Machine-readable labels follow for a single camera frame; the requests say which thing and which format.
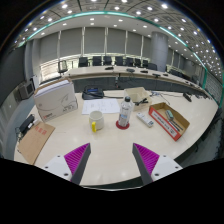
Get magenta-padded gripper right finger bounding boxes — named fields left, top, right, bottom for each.
left=131, top=142, right=184, bottom=186

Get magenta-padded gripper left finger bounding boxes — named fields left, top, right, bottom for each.
left=40, top=142, right=92, bottom=186

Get clear plastic water bottle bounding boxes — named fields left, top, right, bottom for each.
left=117, top=95, right=134, bottom=128

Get white remote control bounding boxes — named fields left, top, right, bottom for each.
left=135, top=111, right=155, bottom=129

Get open cardboard box red side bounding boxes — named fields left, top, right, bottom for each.
left=148, top=101, right=191, bottom=142

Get flat brown cardboard sheet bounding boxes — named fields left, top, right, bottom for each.
left=16, top=121, right=56, bottom=166

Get white printed paper sheet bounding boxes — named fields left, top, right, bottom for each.
left=81, top=98, right=121, bottom=116

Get black tool in organizer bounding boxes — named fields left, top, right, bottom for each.
left=133, top=97, right=149, bottom=107

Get black electronic device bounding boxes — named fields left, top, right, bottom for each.
left=18, top=113, right=36, bottom=134

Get large white cardboard box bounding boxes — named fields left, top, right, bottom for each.
left=33, top=78, right=79, bottom=123

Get beige desk organizer tray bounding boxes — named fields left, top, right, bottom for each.
left=123, top=86, right=153, bottom=112

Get black desk phone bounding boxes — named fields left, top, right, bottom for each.
left=81, top=85, right=105, bottom=101

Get grey old monitor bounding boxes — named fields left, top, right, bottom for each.
left=17, top=80, right=35, bottom=101

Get long curved conference desk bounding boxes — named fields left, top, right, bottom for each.
left=64, top=65, right=211, bottom=99

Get row of black office chairs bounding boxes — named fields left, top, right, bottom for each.
left=57, top=55, right=188, bottom=78

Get ceiling lights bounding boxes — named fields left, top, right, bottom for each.
left=23, top=0, right=224, bottom=84

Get white mug with yellow handle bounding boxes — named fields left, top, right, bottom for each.
left=88, top=110, right=105, bottom=133

